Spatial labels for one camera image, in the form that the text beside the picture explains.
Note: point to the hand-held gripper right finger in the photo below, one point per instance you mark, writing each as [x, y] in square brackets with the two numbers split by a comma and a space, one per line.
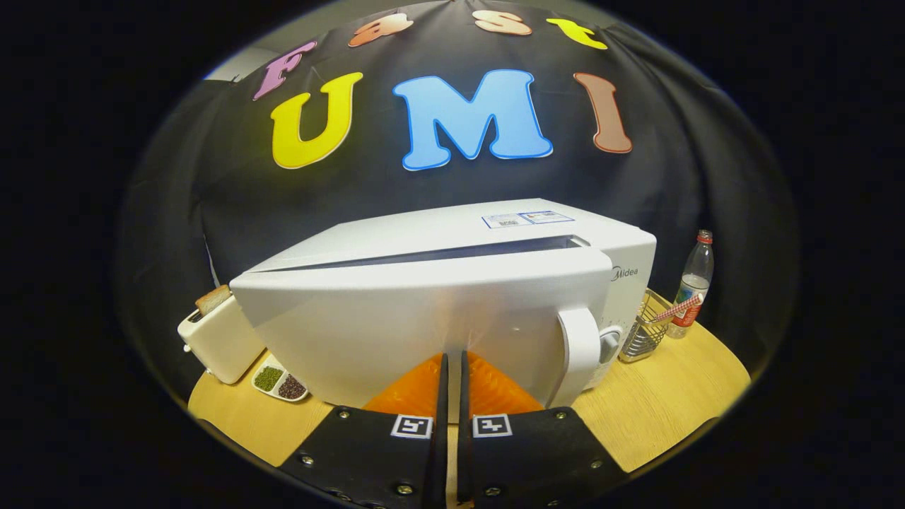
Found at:
[464, 452]

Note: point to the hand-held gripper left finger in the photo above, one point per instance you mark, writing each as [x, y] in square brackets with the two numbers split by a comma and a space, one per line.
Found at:
[440, 452]

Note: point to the white microwave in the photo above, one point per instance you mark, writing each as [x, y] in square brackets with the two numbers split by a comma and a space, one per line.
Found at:
[424, 311]

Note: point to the divided dish of beans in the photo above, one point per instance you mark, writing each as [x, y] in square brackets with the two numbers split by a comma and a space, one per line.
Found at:
[279, 382]

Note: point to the white toaster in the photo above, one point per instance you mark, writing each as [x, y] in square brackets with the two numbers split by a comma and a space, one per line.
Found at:
[219, 346]

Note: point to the toast slice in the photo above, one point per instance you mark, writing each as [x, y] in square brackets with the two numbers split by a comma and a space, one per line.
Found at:
[212, 300]

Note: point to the clear plastic water bottle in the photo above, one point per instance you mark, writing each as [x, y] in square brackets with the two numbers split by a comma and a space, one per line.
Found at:
[696, 276]

